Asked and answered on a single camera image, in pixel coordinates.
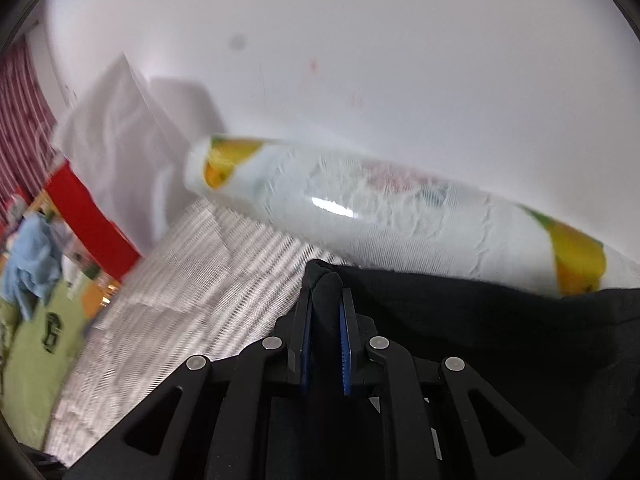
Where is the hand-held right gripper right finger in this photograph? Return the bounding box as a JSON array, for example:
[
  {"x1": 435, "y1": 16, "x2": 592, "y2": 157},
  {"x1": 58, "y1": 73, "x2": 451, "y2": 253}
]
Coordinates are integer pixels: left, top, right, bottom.
[{"x1": 339, "y1": 286, "x2": 587, "y2": 480}]

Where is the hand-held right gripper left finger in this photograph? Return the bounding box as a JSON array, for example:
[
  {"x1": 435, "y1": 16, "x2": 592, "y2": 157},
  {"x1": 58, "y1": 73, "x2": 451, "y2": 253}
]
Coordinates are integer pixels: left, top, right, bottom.
[{"x1": 62, "y1": 284, "x2": 316, "y2": 480}]

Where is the grey striped bed cover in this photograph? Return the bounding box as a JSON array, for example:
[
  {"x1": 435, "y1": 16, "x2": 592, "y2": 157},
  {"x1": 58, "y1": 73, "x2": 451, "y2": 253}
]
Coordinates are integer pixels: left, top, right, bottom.
[{"x1": 42, "y1": 195, "x2": 351, "y2": 467}]

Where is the long white yellow-print plastic pack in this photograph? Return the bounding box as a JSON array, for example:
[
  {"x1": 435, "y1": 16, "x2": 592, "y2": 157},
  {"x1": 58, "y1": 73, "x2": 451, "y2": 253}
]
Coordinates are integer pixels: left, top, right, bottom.
[{"x1": 185, "y1": 133, "x2": 609, "y2": 297}]

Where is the red box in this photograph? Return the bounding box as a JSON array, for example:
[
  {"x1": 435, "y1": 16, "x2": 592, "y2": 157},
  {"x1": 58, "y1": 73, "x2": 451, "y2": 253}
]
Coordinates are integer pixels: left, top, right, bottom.
[{"x1": 44, "y1": 162, "x2": 142, "y2": 282}]

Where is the small black object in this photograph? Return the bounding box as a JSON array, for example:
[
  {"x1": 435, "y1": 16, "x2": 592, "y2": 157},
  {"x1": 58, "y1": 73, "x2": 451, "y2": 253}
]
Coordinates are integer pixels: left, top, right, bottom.
[{"x1": 42, "y1": 312, "x2": 64, "y2": 354}]

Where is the white cloth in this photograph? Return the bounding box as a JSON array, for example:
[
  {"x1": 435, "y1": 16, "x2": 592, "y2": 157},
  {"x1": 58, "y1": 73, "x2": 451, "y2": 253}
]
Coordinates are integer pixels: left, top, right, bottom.
[{"x1": 52, "y1": 52, "x2": 227, "y2": 252}]

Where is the green floor mat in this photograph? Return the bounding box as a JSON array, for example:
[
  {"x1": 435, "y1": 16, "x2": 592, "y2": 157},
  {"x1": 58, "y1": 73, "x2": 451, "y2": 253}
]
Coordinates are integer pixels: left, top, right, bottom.
[{"x1": 0, "y1": 280, "x2": 97, "y2": 452}]

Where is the black shirt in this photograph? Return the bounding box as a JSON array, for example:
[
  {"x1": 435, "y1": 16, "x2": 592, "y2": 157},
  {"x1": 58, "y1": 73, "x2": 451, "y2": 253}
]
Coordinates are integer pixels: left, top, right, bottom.
[{"x1": 302, "y1": 258, "x2": 640, "y2": 480}]

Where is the red striped curtain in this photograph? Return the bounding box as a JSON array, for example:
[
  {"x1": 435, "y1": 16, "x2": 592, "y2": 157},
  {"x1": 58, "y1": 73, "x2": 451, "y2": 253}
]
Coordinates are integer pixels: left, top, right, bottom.
[{"x1": 0, "y1": 41, "x2": 59, "y2": 222}]

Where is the light blue cloth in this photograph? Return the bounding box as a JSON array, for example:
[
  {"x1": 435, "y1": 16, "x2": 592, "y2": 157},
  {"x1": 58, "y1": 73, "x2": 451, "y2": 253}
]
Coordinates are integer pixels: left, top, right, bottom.
[{"x1": 2, "y1": 211, "x2": 64, "y2": 322}]

